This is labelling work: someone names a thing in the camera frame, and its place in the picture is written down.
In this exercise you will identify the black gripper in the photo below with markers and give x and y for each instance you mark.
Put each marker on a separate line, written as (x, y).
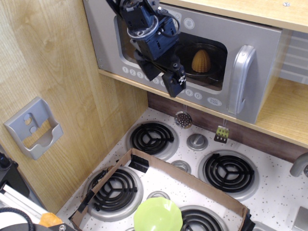
(155, 39)

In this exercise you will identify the grey toy microwave door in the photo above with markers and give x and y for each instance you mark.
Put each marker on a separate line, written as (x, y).
(253, 54)

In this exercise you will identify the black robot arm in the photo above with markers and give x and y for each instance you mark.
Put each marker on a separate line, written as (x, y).
(127, 9)

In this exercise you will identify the yellow toy corn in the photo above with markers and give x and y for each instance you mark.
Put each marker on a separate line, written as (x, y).
(201, 62)

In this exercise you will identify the steel pot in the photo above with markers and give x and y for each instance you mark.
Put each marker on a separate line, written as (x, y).
(218, 56)

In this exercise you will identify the hanging metal strainer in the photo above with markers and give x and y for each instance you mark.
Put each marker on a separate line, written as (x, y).
(183, 119)

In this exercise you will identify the grey stove knob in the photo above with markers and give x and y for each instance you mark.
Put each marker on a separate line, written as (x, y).
(197, 142)

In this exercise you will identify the brown cardboard barrier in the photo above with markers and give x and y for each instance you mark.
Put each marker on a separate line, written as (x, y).
(141, 161)

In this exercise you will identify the small silver stove knob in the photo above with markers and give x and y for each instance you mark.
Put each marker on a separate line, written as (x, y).
(182, 165)

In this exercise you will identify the back right stove burner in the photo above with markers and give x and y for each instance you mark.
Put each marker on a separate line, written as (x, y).
(230, 172)

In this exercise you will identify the front silver stove knob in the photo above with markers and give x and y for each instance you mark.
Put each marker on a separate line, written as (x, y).
(155, 194)

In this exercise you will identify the front left stove burner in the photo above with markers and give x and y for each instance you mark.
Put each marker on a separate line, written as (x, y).
(118, 198)

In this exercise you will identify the green plastic plate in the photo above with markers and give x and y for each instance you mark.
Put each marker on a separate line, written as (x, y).
(158, 214)

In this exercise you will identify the front right stove burner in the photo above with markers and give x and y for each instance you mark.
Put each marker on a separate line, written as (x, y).
(199, 218)

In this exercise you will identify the grey faucet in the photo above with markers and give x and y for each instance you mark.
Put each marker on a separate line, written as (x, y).
(300, 166)

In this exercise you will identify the orange toy food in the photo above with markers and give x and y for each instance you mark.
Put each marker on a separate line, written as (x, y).
(49, 220)

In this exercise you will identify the black device at left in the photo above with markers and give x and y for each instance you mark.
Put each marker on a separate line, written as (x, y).
(10, 175)

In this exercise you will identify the grey wall phone holder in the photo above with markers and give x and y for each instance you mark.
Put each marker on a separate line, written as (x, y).
(27, 121)

